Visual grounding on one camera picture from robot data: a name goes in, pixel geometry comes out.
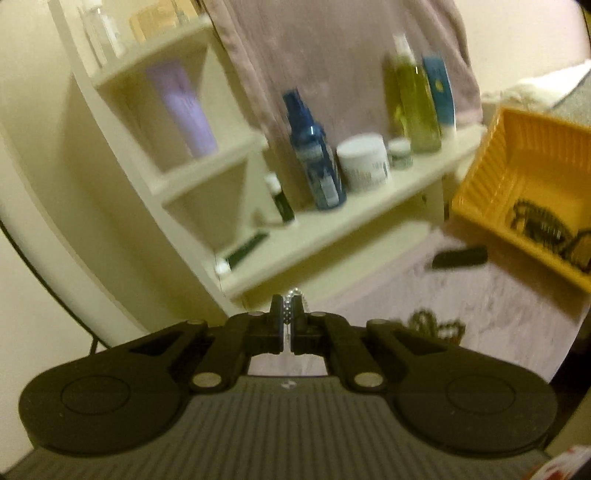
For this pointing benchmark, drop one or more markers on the small green label jar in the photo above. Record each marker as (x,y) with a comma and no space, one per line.
(400,153)

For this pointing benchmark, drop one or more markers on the grey woven pillow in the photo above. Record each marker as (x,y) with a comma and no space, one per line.
(576,106)

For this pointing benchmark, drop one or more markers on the lilac hanging towel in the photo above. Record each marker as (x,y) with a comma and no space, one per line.
(335,53)

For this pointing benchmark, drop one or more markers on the white black lip balm stick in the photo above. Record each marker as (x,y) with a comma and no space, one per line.
(280,199)

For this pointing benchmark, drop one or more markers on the dark green tube white cap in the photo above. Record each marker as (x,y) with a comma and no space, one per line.
(226,264)

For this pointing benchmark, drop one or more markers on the white cream jar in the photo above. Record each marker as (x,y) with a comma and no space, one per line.
(364,161)

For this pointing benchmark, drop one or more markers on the green olive spray bottle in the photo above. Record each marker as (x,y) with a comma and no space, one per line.
(409,100)

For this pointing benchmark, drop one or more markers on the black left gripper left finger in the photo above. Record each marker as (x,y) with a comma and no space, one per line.
(236,342)

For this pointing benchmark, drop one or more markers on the lilac tube on shelf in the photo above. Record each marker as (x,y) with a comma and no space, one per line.
(172,83)

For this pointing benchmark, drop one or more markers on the white pillow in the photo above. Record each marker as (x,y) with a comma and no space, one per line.
(538,93)

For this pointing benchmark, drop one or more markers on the cream wooden shelf unit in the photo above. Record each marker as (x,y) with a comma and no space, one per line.
(208,206)

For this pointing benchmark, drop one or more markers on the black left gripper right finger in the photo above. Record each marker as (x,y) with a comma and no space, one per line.
(333,338)

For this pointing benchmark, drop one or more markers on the orange plastic tray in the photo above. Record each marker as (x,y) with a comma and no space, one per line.
(531,157)

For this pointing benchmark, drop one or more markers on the small cardboard box on shelf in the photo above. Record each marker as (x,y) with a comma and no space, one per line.
(153,20)

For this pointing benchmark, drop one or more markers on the blue white tube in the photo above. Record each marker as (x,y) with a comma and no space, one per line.
(442,93)

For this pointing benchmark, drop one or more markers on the black rectangular case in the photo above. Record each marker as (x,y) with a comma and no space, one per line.
(460,258)

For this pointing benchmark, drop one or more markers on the blue spray bottle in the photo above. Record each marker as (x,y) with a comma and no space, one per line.
(314,153)

